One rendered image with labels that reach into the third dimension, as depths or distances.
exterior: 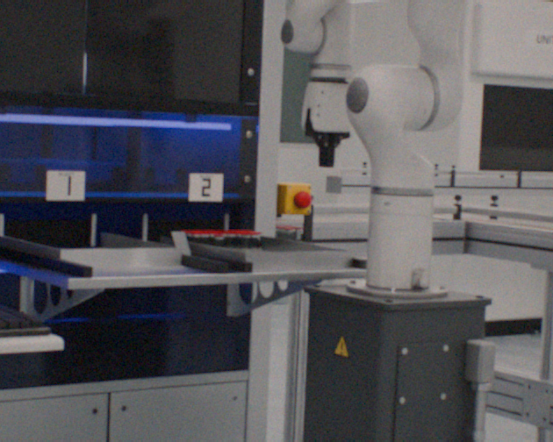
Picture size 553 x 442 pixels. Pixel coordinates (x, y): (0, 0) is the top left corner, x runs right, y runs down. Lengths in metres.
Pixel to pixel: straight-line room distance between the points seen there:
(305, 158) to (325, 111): 6.10
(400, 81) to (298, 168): 6.33
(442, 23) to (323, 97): 0.35
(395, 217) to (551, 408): 1.12
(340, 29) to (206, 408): 0.92
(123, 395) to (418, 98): 0.95
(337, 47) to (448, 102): 0.29
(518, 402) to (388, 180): 1.20
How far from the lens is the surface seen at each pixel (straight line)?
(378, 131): 2.42
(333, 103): 2.67
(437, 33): 2.44
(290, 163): 8.70
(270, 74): 3.03
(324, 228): 3.27
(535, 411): 3.48
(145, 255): 2.58
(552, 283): 3.43
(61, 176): 2.78
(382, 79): 2.41
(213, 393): 3.03
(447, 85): 2.49
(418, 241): 2.47
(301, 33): 2.61
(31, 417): 2.83
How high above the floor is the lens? 1.16
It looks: 4 degrees down
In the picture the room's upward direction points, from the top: 3 degrees clockwise
